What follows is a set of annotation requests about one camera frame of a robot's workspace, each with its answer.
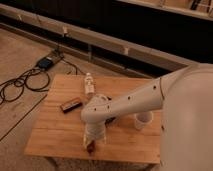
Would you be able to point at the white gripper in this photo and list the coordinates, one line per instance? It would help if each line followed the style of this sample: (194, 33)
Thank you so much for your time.
(93, 132)

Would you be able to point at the red pepper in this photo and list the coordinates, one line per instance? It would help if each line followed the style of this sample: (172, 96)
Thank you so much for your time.
(91, 147)

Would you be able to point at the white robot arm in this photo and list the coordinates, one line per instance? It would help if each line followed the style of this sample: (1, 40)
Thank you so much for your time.
(185, 100)

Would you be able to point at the black round bowl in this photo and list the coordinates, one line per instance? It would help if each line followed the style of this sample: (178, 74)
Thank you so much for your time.
(109, 120)

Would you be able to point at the wooden table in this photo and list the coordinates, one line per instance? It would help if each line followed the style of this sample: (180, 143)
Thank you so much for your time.
(56, 134)

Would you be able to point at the white cup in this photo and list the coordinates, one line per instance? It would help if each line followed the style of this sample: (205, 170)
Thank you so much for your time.
(142, 119)

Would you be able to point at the clear plastic bottle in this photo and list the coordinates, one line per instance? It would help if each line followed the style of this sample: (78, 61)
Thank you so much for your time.
(89, 85)

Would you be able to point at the black power adapter box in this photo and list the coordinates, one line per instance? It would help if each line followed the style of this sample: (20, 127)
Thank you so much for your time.
(45, 63)

